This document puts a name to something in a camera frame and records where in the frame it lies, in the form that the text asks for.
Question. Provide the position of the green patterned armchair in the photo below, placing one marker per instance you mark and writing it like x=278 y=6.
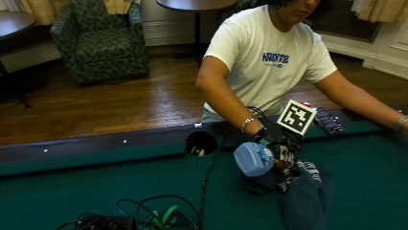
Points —
x=101 y=48

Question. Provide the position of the small red and white object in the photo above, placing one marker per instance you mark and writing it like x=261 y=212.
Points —
x=306 y=103

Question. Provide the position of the yellow curtain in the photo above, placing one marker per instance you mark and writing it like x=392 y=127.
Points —
x=43 y=9
x=380 y=9

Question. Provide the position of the black device box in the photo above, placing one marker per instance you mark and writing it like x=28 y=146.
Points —
x=110 y=223

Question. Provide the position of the blue plastic bottle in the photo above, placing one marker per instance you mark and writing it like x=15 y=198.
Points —
x=253 y=158

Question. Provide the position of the dark blue printed garment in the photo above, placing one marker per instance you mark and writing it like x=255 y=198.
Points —
x=306 y=198

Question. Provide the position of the dark wooden side table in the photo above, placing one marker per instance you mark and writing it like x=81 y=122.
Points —
x=15 y=25

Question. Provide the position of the white cube with black markers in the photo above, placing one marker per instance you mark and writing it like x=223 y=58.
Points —
x=297 y=117

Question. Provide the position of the round dark pedestal table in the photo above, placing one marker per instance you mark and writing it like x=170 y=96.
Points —
x=196 y=6

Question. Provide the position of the black table pocket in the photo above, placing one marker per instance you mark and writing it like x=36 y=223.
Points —
x=201 y=143

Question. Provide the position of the dark radiator grille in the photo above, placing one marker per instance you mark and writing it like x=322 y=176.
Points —
x=344 y=20

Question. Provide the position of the person in white t-shirt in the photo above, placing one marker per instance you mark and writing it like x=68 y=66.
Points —
x=263 y=73

